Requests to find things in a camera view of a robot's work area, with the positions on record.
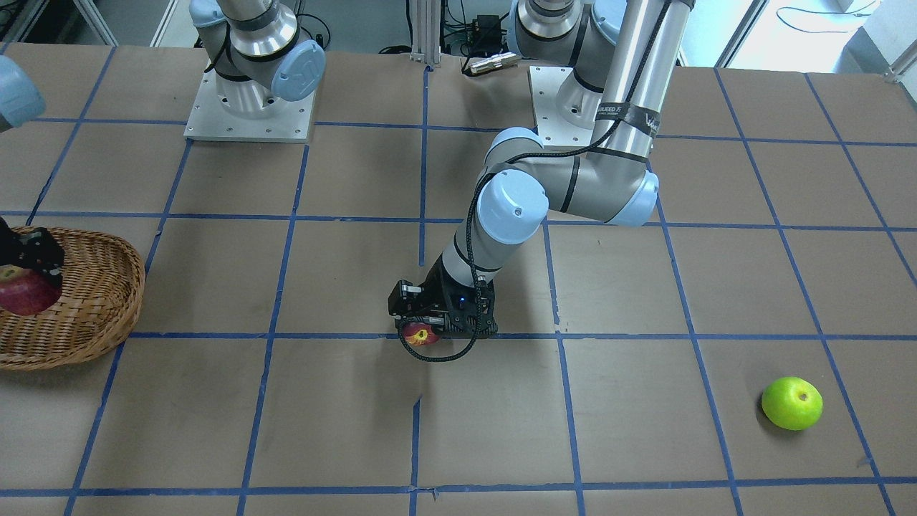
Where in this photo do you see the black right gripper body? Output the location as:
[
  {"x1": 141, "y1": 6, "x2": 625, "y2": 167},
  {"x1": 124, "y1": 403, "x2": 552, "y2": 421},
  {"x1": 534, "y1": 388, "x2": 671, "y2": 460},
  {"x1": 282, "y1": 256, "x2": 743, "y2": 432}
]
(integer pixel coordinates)
[{"x1": 1, "y1": 218, "x2": 65, "y2": 290}]

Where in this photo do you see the dark red apple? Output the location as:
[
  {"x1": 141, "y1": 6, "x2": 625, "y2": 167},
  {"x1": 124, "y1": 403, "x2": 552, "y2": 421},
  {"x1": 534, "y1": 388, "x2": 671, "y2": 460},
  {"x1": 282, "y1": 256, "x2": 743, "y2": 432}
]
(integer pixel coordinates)
[{"x1": 400, "y1": 321, "x2": 440, "y2": 347}]

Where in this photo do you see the green apple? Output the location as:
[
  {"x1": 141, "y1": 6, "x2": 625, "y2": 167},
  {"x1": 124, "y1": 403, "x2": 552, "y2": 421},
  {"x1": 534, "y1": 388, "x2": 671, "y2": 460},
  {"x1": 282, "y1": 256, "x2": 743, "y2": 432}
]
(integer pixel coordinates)
[{"x1": 760, "y1": 376, "x2": 823, "y2": 431}]

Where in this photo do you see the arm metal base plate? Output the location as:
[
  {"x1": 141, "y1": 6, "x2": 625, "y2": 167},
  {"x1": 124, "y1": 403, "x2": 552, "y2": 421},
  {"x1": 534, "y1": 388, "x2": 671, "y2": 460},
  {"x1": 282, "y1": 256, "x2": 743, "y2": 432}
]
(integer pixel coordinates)
[
  {"x1": 183, "y1": 70, "x2": 317, "y2": 144},
  {"x1": 529, "y1": 65, "x2": 602, "y2": 151}
]

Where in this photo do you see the oval wicker basket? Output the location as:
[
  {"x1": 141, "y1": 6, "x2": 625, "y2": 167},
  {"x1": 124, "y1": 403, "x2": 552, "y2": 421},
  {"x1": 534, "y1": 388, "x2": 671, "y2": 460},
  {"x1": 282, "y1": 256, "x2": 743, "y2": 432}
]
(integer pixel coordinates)
[{"x1": 1, "y1": 226, "x2": 146, "y2": 371}]

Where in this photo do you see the red yellow apple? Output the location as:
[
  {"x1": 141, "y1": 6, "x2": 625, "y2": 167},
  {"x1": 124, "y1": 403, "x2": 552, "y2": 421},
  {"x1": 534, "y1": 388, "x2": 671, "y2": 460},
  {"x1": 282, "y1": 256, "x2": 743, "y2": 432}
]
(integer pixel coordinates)
[{"x1": 1, "y1": 264, "x2": 62, "y2": 316}]

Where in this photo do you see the aluminium frame post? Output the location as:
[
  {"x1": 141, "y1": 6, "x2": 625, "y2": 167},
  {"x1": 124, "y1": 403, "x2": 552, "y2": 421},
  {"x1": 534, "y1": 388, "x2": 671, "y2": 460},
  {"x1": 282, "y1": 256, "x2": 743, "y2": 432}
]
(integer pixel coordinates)
[{"x1": 408, "y1": 1, "x2": 443, "y2": 69}]

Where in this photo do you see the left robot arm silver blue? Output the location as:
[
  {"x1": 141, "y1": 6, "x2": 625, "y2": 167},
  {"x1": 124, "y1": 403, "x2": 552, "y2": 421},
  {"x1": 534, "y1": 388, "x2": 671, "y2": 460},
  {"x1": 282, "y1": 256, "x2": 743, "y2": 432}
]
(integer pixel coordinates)
[{"x1": 388, "y1": 1, "x2": 695, "y2": 338}]

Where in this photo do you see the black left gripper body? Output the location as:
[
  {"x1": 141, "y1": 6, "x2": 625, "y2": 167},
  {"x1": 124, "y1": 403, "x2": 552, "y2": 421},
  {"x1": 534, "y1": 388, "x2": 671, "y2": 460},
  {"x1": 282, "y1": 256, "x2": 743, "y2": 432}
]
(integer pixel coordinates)
[{"x1": 388, "y1": 269, "x2": 498, "y2": 338}]

